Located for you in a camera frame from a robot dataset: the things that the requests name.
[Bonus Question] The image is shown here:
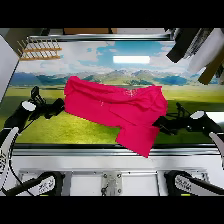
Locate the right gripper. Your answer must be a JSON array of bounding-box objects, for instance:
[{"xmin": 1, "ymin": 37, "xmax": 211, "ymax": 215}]
[{"xmin": 153, "ymin": 115, "xmax": 175, "ymax": 136}]

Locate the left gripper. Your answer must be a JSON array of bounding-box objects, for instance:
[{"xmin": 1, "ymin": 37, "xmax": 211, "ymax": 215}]
[{"xmin": 44, "ymin": 97, "xmax": 66, "ymax": 120}]

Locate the red T-shirt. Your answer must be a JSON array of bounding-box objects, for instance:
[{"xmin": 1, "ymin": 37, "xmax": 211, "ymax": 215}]
[{"xmin": 63, "ymin": 75, "xmax": 169, "ymax": 159}]

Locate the olive brown garment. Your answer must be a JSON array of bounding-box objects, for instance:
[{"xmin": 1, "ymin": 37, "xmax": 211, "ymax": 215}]
[{"xmin": 197, "ymin": 53, "xmax": 224, "ymax": 86}]

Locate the black garment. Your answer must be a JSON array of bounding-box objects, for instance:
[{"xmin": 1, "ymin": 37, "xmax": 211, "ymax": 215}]
[{"xmin": 165, "ymin": 28, "xmax": 202, "ymax": 64}]

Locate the white garment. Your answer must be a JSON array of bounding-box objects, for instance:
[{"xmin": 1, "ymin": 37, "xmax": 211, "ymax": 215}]
[{"xmin": 186, "ymin": 28, "xmax": 224, "ymax": 75}]

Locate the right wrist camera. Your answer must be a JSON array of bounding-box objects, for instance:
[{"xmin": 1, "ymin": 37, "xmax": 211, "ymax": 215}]
[{"xmin": 175, "ymin": 101, "xmax": 192, "ymax": 118}]

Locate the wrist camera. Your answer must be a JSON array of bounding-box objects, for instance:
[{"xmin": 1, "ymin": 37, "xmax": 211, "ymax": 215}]
[
  {"xmin": 30, "ymin": 85, "xmax": 47, "ymax": 105},
  {"xmin": 175, "ymin": 101, "xmax": 192, "ymax": 118}
]

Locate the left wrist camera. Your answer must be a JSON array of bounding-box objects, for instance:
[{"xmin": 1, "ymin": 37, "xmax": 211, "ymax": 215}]
[{"xmin": 30, "ymin": 85, "xmax": 47, "ymax": 105}]

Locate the black cable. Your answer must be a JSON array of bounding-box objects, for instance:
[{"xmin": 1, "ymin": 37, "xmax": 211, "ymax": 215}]
[{"xmin": 7, "ymin": 138, "xmax": 36, "ymax": 197}]

